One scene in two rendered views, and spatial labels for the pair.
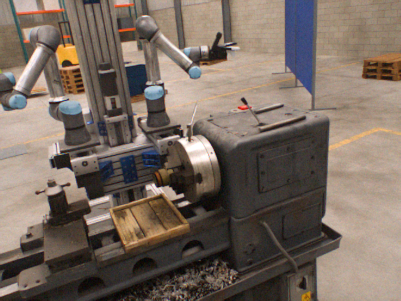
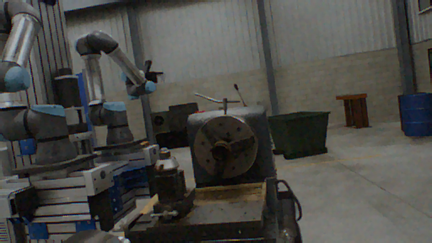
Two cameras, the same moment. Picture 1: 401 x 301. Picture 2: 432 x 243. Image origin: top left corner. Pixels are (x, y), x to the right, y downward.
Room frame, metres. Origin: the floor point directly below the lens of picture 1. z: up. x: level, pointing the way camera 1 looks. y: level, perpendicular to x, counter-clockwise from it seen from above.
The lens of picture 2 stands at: (0.69, 1.32, 1.29)
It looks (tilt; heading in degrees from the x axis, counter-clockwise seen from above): 3 degrees down; 305
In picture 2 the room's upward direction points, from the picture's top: 8 degrees counter-clockwise
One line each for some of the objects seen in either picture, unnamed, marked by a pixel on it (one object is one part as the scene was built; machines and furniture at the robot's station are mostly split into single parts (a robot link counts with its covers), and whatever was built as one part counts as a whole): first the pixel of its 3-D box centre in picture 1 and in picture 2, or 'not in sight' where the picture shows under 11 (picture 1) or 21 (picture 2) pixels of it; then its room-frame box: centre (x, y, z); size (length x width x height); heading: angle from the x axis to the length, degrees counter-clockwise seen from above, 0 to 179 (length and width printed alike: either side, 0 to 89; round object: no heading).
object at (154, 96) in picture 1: (154, 98); (115, 113); (2.10, 0.25, 1.33); 0.13 x 0.12 x 0.14; 0
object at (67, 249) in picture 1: (64, 231); (194, 221); (1.29, 0.64, 0.95); 0.43 x 0.17 x 0.05; 23
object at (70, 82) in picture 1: (84, 77); not in sight; (10.63, 3.31, 0.36); 1.26 x 0.86 x 0.73; 131
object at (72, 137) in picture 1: (76, 132); (55, 148); (1.91, 0.71, 1.21); 0.15 x 0.15 x 0.10
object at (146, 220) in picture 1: (147, 219); (223, 200); (1.42, 0.29, 0.89); 0.36 x 0.30 x 0.04; 23
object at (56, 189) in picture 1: (53, 188); (165, 164); (1.35, 0.66, 1.13); 0.08 x 0.08 x 0.03
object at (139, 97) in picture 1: (137, 82); not in sight; (8.64, 1.40, 0.39); 1.20 x 0.80 x 0.79; 128
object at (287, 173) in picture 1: (259, 152); (234, 138); (1.69, -0.32, 1.06); 0.59 x 0.48 x 0.39; 113
